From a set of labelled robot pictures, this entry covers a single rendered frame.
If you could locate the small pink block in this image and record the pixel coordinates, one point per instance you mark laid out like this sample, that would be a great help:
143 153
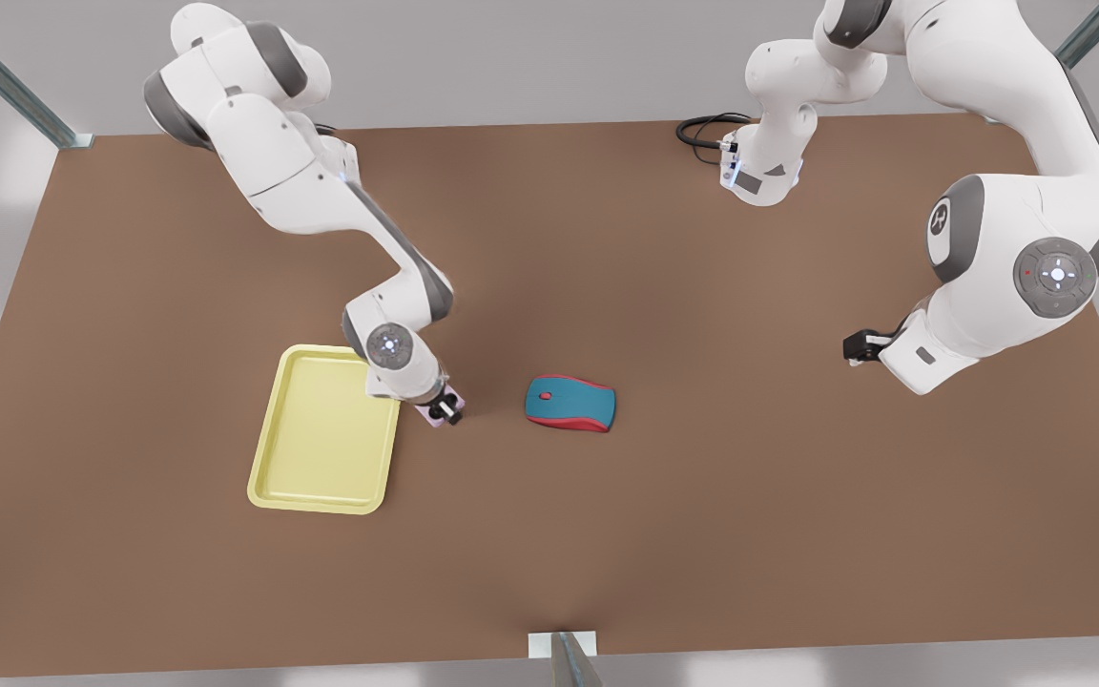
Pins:
432 414

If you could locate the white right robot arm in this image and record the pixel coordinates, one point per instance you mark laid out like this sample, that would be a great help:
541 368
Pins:
292 181

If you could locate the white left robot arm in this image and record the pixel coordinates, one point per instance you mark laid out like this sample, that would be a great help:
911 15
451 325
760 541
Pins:
1007 229

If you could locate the teal and red computer mouse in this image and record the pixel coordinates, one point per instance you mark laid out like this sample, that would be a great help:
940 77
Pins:
570 404

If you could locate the yellow rectangular tray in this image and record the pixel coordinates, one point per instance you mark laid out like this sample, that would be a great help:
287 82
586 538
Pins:
323 431

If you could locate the silver frame post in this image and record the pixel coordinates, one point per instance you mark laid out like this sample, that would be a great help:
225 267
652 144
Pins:
569 660
1093 33
6 81

